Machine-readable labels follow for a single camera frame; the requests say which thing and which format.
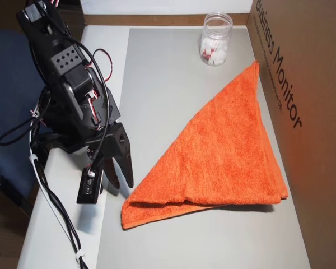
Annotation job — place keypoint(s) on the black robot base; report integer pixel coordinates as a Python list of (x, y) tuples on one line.
[(58, 140)]

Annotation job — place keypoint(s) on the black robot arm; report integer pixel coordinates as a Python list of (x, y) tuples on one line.
[(70, 84)]

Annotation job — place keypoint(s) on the grey table mat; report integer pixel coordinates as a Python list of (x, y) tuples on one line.
[(162, 84)]

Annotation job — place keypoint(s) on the orange terry towel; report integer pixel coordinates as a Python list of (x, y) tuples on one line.
[(218, 140)]

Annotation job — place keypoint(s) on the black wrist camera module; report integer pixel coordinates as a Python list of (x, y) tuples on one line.
[(88, 187)]

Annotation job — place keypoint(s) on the red white label card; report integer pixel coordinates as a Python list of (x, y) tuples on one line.
[(208, 53)]

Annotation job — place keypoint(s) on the blue office chair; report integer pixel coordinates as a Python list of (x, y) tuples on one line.
[(8, 84)]

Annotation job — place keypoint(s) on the clear plastic jar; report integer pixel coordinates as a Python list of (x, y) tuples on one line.
[(215, 28)]

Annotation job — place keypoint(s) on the brown cardboard back panel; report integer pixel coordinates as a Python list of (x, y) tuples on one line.
[(142, 19)]

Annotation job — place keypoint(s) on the cardboard Business Monitor box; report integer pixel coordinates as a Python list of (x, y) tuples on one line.
[(319, 168)]

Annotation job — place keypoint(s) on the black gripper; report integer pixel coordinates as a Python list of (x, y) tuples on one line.
[(120, 139)]

